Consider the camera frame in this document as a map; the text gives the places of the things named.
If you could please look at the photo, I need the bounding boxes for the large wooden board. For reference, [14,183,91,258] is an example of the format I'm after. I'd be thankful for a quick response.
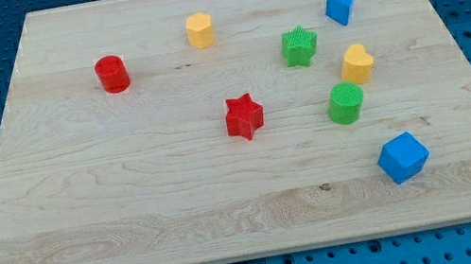
[0,0,471,264]

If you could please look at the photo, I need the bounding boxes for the yellow hexagon block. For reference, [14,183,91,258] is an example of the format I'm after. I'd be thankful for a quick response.
[185,12,216,49]

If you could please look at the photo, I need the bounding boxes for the red cylinder block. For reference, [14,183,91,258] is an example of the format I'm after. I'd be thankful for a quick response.
[95,55,131,94]

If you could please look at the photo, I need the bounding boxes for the green star block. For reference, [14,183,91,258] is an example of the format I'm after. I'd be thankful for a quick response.
[281,26,318,67]

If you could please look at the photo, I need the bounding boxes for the blue triangular prism block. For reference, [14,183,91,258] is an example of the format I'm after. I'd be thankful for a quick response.
[324,0,354,26]

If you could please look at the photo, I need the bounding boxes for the yellow heart block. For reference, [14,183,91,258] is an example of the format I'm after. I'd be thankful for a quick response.
[340,44,375,84]

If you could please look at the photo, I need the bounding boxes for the red star block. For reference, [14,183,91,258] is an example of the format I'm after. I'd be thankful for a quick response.
[225,94,264,140]

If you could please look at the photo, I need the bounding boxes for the green cylinder block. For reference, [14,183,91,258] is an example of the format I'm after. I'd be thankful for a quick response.
[328,81,364,125]

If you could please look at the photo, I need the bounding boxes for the blue cube block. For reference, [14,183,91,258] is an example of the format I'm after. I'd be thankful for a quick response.
[377,132,430,185]

